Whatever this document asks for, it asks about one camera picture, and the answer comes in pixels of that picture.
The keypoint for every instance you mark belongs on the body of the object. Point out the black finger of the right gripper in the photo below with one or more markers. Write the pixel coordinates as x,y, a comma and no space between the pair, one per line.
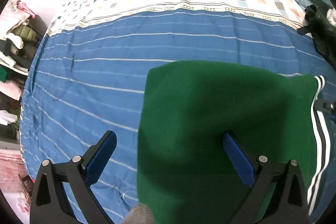
325,107

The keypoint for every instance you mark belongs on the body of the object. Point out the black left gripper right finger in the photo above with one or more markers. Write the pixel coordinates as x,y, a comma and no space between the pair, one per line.
288,203

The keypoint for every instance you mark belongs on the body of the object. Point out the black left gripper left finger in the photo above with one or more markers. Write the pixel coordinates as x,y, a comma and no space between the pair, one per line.
50,202

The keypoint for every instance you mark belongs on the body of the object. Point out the green and cream varsity jacket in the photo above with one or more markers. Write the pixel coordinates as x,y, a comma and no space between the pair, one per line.
185,176

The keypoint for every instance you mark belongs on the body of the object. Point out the clothes rack with hanging garments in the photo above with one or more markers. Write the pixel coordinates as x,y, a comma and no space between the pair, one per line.
19,43

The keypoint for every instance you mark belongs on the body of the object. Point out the black bag on bed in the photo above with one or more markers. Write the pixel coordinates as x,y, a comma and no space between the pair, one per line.
322,31

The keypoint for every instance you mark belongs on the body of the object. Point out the blue striped bed sheet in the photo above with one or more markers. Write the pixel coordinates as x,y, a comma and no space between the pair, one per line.
87,81

